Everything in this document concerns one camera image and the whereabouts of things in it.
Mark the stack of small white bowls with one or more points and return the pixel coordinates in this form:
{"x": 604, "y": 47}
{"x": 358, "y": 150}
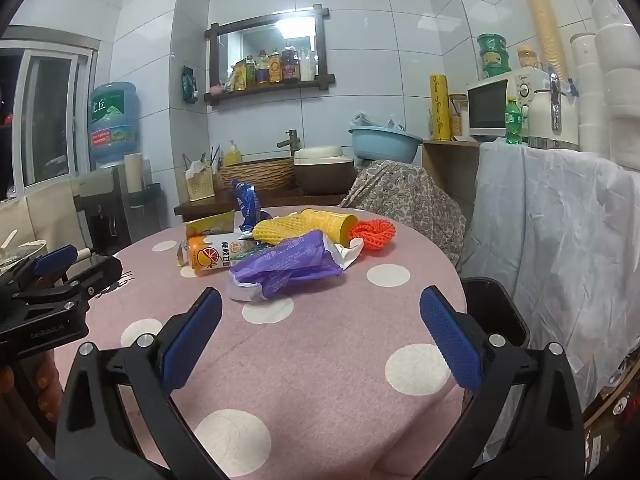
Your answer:
{"x": 589, "y": 95}

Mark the red foam fruit net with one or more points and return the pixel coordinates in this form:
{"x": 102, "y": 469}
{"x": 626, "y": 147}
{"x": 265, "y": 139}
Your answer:
{"x": 372, "y": 235}

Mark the white microwave oven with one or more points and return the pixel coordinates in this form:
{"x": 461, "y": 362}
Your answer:
{"x": 492, "y": 107}

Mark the person's left hand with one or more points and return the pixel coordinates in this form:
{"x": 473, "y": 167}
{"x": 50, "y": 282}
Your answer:
{"x": 45, "y": 392}

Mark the yellow label oil bottle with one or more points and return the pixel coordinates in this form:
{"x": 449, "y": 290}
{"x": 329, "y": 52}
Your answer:
{"x": 275, "y": 67}

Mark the white tissue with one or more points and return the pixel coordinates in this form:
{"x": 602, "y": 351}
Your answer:
{"x": 196, "y": 169}

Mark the pink polka-dot tablecloth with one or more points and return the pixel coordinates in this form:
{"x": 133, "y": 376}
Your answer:
{"x": 310, "y": 350}

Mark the white electric kettle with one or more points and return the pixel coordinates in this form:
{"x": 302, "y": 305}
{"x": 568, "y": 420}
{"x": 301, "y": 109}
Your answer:
{"x": 550, "y": 115}

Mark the glass storage jar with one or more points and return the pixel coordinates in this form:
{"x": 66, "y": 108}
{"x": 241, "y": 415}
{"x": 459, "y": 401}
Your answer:
{"x": 458, "y": 117}

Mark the floral cloth cover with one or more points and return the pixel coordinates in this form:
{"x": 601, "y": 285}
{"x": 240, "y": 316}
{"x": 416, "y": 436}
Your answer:
{"x": 405, "y": 200}

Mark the blue snack packet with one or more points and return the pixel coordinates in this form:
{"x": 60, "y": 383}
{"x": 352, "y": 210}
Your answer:
{"x": 247, "y": 205}

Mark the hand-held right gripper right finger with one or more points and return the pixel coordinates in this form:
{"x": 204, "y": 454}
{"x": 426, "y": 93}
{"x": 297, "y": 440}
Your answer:
{"x": 450, "y": 340}

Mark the yellow film roll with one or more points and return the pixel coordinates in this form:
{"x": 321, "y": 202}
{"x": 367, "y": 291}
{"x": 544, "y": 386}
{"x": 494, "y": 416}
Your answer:
{"x": 440, "y": 107}

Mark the stack of green noodle cups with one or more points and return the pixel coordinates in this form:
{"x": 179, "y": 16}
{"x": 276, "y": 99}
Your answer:
{"x": 494, "y": 55}

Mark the green glass bottle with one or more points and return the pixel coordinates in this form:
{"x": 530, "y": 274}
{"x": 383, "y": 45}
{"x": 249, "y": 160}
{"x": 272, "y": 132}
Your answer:
{"x": 250, "y": 72}

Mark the black trash bin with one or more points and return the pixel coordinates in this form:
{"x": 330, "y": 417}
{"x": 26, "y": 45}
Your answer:
{"x": 492, "y": 305}

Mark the brown bin with white lid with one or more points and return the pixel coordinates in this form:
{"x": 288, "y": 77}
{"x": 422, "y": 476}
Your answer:
{"x": 325, "y": 175}

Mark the yellow soap bottle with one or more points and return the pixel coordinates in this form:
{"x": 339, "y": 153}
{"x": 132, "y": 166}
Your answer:
{"x": 232, "y": 156}

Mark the beige bowl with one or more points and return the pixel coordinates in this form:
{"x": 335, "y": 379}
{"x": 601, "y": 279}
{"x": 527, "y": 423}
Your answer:
{"x": 22, "y": 255}

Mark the yellow paper cup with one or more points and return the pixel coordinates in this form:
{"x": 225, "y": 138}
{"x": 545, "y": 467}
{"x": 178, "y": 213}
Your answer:
{"x": 330, "y": 222}

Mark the amber lidded jar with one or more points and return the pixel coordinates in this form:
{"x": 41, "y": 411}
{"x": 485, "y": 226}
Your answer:
{"x": 529, "y": 57}

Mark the grey cloth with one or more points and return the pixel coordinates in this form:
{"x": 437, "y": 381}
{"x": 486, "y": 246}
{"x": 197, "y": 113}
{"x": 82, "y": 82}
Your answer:
{"x": 372, "y": 121}

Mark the white pump bottle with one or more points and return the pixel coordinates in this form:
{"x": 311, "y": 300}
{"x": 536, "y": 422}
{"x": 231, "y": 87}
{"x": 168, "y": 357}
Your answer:
{"x": 308, "y": 65}

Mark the purple label bottle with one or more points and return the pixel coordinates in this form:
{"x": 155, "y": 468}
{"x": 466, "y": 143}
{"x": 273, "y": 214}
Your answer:
{"x": 263, "y": 70}

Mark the yellow drink carton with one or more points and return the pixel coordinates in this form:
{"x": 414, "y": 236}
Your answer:
{"x": 210, "y": 225}

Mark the light blue plastic basin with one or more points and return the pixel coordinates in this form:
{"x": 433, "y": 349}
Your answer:
{"x": 385, "y": 145}

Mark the woven basket sink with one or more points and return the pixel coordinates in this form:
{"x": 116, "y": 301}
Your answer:
{"x": 257, "y": 175}

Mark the dark soy sauce bottle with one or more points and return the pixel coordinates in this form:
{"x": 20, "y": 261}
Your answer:
{"x": 290, "y": 65}

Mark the yellow seasoning packet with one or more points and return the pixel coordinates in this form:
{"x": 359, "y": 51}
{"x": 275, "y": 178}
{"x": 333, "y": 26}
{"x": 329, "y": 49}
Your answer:
{"x": 240, "y": 76}

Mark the stack of beige paper cups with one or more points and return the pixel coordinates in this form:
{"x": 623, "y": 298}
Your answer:
{"x": 545, "y": 20}

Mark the bronze faucet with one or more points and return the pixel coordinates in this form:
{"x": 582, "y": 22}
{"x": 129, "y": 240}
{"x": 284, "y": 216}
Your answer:
{"x": 290, "y": 142}

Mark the small pink dish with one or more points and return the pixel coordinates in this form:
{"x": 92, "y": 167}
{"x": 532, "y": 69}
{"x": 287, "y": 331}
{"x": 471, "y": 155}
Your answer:
{"x": 217, "y": 90}

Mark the sliding window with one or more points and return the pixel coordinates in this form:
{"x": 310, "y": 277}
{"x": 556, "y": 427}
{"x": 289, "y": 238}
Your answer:
{"x": 45, "y": 115}

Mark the green soda bottle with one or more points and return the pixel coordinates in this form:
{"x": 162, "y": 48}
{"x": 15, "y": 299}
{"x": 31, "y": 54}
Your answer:
{"x": 514, "y": 122}

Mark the wooden framed mirror shelf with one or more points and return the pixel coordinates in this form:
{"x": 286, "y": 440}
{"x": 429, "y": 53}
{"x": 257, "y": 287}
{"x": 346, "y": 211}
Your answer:
{"x": 270, "y": 42}

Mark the stack of large white bowls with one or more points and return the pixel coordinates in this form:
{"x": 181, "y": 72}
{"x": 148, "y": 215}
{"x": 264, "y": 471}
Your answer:
{"x": 620, "y": 85}

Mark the beige utensil basket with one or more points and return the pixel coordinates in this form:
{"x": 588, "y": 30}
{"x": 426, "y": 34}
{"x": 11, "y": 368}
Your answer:
{"x": 200, "y": 187}

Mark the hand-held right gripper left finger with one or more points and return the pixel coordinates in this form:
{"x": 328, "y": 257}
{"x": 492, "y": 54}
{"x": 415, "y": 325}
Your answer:
{"x": 192, "y": 340}

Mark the wooden shelf unit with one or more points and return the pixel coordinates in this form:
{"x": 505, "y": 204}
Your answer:
{"x": 447, "y": 170}

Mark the orange and white drink bottle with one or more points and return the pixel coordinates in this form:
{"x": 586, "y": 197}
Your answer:
{"x": 220, "y": 255}

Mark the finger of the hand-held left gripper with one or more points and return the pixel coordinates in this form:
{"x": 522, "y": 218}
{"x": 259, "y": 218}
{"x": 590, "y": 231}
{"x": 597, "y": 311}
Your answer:
{"x": 100, "y": 275}
{"x": 55, "y": 260}

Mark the brown cardboard box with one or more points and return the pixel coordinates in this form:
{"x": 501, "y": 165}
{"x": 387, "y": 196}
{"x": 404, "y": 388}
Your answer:
{"x": 612, "y": 440}

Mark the purple plastic wrapper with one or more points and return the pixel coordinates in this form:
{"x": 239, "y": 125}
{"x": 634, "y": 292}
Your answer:
{"x": 287, "y": 265}

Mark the water dispenser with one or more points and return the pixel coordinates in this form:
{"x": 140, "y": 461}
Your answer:
{"x": 102, "y": 210}

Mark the blue water jug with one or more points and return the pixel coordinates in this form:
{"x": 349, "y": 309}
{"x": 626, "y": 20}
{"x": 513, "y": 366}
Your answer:
{"x": 114, "y": 120}

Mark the dark wooden counter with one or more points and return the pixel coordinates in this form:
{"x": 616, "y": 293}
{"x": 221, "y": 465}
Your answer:
{"x": 260, "y": 205}

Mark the yellow foam fruit net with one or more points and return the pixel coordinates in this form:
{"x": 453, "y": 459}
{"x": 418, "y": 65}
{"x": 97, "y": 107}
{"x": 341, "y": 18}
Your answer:
{"x": 282, "y": 227}

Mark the green wall packet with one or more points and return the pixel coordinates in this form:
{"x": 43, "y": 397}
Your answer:
{"x": 189, "y": 85}

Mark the white cloth cover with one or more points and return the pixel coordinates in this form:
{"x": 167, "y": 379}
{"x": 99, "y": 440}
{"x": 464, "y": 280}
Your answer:
{"x": 560, "y": 240}

